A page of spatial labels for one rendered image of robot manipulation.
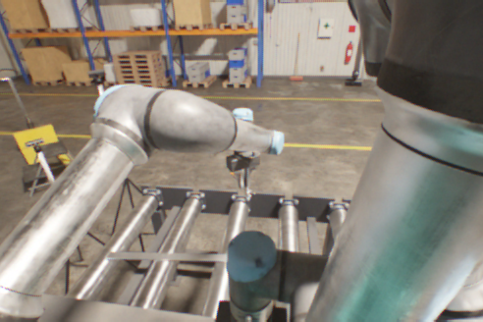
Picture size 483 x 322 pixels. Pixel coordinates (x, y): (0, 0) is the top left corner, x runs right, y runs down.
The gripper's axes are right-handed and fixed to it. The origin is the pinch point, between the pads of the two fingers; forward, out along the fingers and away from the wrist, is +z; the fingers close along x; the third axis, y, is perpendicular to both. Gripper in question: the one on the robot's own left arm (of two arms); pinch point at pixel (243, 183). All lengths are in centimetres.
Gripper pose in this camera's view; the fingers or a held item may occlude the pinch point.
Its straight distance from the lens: 108.5
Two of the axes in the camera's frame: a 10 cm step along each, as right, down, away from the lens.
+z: 0.2, 8.7, 4.9
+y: -4.4, -4.3, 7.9
